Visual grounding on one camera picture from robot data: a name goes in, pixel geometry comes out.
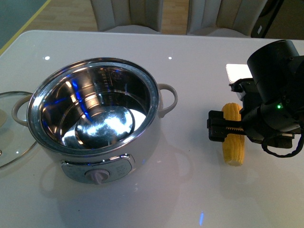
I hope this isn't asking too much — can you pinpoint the black washing machine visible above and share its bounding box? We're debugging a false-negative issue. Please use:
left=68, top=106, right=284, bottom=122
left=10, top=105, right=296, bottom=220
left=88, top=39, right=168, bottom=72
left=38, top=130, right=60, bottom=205
left=251, top=0, right=284, bottom=38

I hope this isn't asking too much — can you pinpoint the beige chair right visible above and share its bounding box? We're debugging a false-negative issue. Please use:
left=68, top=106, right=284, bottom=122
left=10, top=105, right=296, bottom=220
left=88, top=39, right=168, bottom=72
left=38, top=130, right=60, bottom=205
left=186, top=0, right=266, bottom=38

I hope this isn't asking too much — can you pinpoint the beige chair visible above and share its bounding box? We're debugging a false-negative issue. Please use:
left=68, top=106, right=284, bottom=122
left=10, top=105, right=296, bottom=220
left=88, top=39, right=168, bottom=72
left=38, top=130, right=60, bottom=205
left=91, top=0, right=163, bottom=34
left=186, top=0, right=266, bottom=38

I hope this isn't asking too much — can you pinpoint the yellow corn cob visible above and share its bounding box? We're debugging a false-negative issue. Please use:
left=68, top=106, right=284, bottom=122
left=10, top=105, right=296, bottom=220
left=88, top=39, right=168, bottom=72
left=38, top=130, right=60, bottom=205
left=222, top=103, right=245, bottom=167

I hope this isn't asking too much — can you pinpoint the glass pot lid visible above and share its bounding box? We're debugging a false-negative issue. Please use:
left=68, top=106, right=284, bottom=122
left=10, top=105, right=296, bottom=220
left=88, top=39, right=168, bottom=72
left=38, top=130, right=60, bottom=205
left=0, top=91, right=37, bottom=170

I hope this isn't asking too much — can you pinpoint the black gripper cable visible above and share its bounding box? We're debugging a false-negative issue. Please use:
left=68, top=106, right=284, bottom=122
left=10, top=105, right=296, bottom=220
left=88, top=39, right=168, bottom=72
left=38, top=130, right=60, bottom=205
left=260, top=128, right=304, bottom=158

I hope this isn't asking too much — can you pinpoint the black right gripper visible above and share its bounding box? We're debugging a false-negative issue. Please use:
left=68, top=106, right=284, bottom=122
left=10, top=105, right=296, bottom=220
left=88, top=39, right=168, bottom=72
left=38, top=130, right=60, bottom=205
left=207, top=78, right=301, bottom=145

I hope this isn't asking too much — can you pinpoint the white electric cooking pot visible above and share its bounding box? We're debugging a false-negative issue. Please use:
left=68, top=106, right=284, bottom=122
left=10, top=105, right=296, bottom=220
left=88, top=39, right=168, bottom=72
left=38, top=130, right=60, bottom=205
left=11, top=57, right=178, bottom=185

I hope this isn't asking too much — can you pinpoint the beige chair left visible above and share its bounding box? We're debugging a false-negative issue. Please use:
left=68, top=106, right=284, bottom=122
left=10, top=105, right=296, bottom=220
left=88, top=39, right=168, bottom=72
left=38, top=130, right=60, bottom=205
left=91, top=0, right=163, bottom=34

